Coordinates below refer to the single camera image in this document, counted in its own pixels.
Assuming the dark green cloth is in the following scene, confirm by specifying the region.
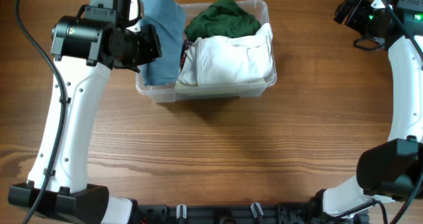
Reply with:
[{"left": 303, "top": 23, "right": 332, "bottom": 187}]
[{"left": 184, "top": 0, "right": 261, "bottom": 41}]

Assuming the white cloth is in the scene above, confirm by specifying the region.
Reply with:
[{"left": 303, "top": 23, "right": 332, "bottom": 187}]
[{"left": 178, "top": 23, "right": 273, "bottom": 85}]

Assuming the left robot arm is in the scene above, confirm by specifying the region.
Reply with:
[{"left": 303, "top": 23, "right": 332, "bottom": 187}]
[{"left": 8, "top": 0, "right": 161, "bottom": 223}]

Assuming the blue cloth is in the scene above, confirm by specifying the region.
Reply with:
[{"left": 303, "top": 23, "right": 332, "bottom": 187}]
[{"left": 139, "top": 0, "right": 186, "bottom": 87}]

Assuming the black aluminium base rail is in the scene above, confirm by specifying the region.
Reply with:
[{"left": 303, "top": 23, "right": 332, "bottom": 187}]
[{"left": 75, "top": 202, "right": 369, "bottom": 224}]

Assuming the plaid flannel cloth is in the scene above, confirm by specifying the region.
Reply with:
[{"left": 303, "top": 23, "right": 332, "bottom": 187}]
[{"left": 180, "top": 39, "right": 193, "bottom": 69}]

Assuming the cream cloth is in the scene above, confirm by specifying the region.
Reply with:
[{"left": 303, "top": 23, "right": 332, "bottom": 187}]
[{"left": 173, "top": 78, "right": 266, "bottom": 90}]

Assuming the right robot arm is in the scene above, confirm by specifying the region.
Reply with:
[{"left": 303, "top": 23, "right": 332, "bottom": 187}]
[{"left": 307, "top": 0, "right": 422, "bottom": 223}]

